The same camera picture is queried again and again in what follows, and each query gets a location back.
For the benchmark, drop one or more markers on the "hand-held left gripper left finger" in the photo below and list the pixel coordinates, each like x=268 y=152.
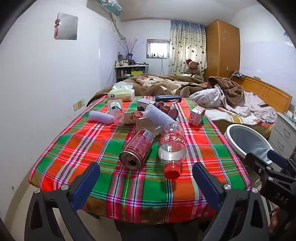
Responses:
x=85 y=183

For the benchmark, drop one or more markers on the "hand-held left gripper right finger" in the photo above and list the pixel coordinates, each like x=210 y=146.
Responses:
x=205 y=185

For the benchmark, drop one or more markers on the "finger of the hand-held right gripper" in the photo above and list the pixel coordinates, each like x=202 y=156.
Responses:
x=277 y=158
x=256 y=163

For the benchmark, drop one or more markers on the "white trash bin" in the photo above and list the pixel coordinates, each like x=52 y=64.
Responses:
x=230 y=136

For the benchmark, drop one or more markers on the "clear bottle with red cap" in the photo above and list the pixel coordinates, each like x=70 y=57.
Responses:
x=172 y=141

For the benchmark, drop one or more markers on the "red cartoon drink can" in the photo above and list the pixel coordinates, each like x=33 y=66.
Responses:
x=138 y=143
x=168 y=111

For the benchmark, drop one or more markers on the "pink white drink carton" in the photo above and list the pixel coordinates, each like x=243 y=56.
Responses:
x=196 y=115

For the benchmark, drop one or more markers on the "beige carton with red print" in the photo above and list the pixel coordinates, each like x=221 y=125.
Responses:
x=129 y=119

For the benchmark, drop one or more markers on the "white yogurt cup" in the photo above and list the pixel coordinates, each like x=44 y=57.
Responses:
x=115 y=106

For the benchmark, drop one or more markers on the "brown cardboard box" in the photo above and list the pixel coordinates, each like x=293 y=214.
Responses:
x=145 y=125

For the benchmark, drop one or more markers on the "small printed drink carton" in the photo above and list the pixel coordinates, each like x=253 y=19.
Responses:
x=143 y=105

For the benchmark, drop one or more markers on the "person's right hand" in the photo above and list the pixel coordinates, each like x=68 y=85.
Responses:
x=277 y=220

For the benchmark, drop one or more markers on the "grey nightstand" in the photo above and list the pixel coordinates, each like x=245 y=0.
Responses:
x=281 y=134

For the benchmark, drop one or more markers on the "plaid tablecloth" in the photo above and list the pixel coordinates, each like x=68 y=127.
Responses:
x=92 y=148

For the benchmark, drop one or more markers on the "floral bed sheet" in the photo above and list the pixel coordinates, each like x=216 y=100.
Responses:
x=222 y=115

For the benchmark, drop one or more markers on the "lilac garment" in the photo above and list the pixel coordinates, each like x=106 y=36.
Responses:
x=252 y=104

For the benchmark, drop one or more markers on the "wooden bed headboard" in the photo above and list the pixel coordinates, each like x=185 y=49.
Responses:
x=272 y=92

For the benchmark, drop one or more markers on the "white floral quilt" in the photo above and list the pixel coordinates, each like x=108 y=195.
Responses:
x=205 y=97

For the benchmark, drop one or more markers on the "dark glasses case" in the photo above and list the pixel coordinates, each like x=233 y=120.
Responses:
x=166 y=97

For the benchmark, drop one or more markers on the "green white tissue pack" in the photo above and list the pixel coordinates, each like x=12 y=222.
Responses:
x=121 y=93

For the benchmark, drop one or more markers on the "brown fleece blanket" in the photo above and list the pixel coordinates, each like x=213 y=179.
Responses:
x=161 y=85

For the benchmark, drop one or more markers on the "brown teddy bear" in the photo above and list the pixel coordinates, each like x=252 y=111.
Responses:
x=193 y=68

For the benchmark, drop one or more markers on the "cluttered storage shelf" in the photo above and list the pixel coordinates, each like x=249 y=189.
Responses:
x=122 y=73

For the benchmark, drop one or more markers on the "wooden wardrobe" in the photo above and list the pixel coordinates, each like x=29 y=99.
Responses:
x=222 y=51

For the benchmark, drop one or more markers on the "patterned curtain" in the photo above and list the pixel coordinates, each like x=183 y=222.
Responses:
x=182 y=46

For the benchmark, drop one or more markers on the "dry decorative branches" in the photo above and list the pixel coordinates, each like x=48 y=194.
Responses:
x=128 y=47

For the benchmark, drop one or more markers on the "small window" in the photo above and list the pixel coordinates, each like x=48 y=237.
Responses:
x=158 y=48

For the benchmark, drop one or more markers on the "air conditioner pipe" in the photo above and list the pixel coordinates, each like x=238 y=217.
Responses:
x=116 y=27

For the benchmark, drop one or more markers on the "red hanging ornament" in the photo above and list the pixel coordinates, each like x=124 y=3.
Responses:
x=56 y=23

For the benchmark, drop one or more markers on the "beige wall socket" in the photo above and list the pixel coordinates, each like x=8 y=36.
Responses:
x=78 y=105

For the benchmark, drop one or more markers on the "square wall mirror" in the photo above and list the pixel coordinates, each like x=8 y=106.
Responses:
x=68 y=26

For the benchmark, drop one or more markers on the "wall air conditioner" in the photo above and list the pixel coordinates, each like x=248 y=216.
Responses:
x=104 y=5

